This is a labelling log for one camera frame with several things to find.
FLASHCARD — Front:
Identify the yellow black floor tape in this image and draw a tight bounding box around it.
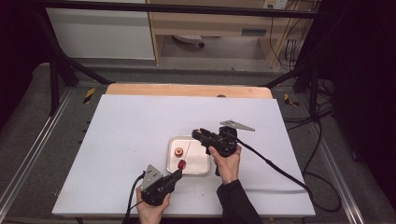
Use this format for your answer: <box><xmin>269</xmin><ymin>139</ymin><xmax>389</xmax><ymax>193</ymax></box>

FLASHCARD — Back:
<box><xmin>283</xmin><ymin>92</ymin><xmax>301</xmax><ymax>107</ymax></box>
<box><xmin>82</xmin><ymin>87</ymin><xmax>96</xmax><ymax>105</ymax></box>

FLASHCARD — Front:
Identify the bundle of black cables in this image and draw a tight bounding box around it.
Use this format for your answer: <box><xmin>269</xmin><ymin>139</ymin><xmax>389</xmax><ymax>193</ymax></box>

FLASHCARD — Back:
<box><xmin>269</xmin><ymin>0</ymin><xmax>337</xmax><ymax>133</ymax></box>

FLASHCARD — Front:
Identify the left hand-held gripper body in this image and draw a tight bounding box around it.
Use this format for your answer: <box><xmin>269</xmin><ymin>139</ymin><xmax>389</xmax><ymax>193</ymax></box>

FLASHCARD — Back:
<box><xmin>139</xmin><ymin>163</ymin><xmax>176</xmax><ymax>207</ymax></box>

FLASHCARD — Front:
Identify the aluminium floor rail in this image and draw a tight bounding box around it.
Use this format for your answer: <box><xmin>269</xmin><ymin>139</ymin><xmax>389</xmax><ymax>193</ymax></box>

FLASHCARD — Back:
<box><xmin>0</xmin><ymin>88</ymin><xmax>75</xmax><ymax>213</ymax></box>
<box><xmin>312</xmin><ymin>123</ymin><xmax>366</xmax><ymax>224</ymax></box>

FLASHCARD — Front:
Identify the wooden table board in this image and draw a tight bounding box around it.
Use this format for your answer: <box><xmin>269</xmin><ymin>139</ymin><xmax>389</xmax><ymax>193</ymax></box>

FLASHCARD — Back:
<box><xmin>105</xmin><ymin>82</ymin><xmax>275</xmax><ymax>100</ymax></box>

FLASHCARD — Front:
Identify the white rectangular tray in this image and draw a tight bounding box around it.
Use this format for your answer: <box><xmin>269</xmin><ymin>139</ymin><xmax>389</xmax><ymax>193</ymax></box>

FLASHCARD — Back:
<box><xmin>166</xmin><ymin>135</ymin><xmax>212</xmax><ymax>176</ymax></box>

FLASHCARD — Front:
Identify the white power strip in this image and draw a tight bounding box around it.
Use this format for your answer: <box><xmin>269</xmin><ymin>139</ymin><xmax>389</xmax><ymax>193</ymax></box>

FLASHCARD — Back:
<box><xmin>262</xmin><ymin>0</ymin><xmax>290</xmax><ymax>10</ymax></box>

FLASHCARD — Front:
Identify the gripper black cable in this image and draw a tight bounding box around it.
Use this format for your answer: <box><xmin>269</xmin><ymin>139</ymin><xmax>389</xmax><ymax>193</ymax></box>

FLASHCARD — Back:
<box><xmin>235</xmin><ymin>137</ymin><xmax>343</xmax><ymax>214</ymax></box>
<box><xmin>123</xmin><ymin>172</ymin><xmax>148</xmax><ymax>224</ymax></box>

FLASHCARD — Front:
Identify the person's left hand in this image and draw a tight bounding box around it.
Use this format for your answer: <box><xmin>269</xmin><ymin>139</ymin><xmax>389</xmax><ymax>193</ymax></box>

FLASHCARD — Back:
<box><xmin>135</xmin><ymin>188</ymin><xmax>172</xmax><ymax>224</ymax></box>

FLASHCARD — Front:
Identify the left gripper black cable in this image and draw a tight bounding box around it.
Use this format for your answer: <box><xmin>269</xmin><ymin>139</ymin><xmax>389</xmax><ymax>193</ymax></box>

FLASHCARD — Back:
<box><xmin>123</xmin><ymin>172</ymin><xmax>148</xmax><ymax>224</ymax></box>

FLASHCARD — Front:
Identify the thin wooden skewer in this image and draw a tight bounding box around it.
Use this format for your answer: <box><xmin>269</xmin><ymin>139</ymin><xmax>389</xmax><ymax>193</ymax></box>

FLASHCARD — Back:
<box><xmin>183</xmin><ymin>139</ymin><xmax>193</xmax><ymax>163</ymax></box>

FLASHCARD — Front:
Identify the light wooden desk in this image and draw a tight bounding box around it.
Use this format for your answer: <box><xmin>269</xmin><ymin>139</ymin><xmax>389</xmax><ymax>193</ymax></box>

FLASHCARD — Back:
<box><xmin>146</xmin><ymin>0</ymin><xmax>313</xmax><ymax>68</ymax></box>

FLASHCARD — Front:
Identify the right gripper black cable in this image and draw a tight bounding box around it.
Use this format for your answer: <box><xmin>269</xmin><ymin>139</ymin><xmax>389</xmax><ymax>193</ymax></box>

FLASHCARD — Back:
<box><xmin>235</xmin><ymin>137</ymin><xmax>343</xmax><ymax>214</ymax></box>

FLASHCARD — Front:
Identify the black metal frame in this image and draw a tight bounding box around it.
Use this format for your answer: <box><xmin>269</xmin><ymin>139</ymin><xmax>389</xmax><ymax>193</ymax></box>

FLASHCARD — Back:
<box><xmin>30</xmin><ymin>0</ymin><xmax>322</xmax><ymax>118</ymax></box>

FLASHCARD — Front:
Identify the white chair base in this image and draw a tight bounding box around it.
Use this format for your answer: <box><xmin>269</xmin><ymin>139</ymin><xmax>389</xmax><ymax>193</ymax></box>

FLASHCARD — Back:
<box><xmin>172</xmin><ymin>34</ymin><xmax>206</xmax><ymax>49</ymax></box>

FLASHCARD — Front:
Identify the white cabinet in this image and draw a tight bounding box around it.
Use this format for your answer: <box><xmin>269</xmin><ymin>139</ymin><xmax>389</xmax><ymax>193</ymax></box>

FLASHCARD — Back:
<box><xmin>45</xmin><ymin>0</ymin><xmax>156</xmax><ymax>61</ymax></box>

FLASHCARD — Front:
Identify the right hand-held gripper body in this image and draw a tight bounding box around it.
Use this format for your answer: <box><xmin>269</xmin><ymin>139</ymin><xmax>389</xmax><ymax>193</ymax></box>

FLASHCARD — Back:
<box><xmin>204</xmin><ymin>119</ymin><xmax>257</xmax><ymax>159</ymax></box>

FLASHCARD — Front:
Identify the person's right hand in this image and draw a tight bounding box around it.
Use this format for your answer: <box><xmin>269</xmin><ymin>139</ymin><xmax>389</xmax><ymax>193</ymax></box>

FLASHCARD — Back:
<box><xmin>207</xmin><ymin>144</ymin><xmax>243</xmax><ymax>186</ymax></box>

